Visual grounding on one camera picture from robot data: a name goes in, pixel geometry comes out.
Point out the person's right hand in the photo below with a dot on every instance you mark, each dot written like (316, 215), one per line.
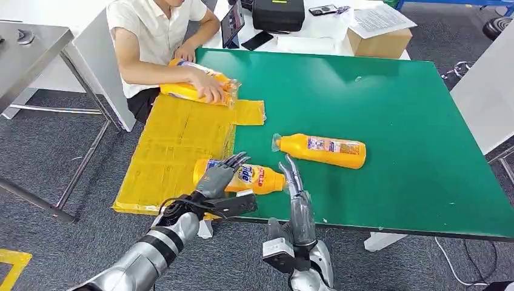
(209, 88)

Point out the person's left hand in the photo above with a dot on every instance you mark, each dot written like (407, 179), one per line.
(185, 52)

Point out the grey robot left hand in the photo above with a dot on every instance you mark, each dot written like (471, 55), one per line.
(217, 180)

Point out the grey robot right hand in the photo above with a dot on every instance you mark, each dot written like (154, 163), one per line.
(302, 217)

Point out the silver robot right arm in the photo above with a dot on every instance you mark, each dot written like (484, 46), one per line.
(321, 261)

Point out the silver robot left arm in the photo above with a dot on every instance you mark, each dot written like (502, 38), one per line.
(132, 261)

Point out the person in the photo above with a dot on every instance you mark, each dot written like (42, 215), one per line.
(156, 32)

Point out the white table leg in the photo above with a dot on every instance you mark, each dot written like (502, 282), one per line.
(383, 241)
(204, 229)

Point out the black tablet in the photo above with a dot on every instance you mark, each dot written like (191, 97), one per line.
(232, 24)

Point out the yellow sheet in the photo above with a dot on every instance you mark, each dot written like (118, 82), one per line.
(176, 136)

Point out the black smartphone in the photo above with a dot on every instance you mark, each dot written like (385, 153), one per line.
(257, 41)
(323, 10)

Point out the black case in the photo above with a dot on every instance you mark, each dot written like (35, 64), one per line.
(277, 16)

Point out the green table mat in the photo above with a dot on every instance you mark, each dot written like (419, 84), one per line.
(401, 120)

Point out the small purple item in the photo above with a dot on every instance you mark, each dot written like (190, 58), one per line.
(343, 10)

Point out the steel table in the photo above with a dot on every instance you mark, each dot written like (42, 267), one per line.
(28, 64)

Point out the grey metal part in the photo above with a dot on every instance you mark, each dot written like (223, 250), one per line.
(25, 37)

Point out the cardboard box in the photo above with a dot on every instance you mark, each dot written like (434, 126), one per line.
(377, 46)

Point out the printed paper sheet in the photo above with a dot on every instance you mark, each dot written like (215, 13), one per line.
(381, 20)

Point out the black round stool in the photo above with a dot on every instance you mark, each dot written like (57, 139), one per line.
(500, 28)

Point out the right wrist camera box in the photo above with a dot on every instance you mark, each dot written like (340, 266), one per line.
(279, 251)

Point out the grey metal frame leg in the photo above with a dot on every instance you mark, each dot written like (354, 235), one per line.
(506, 166)

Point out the blue metal frame rack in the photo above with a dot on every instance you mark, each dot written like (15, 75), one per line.
(449, 3)

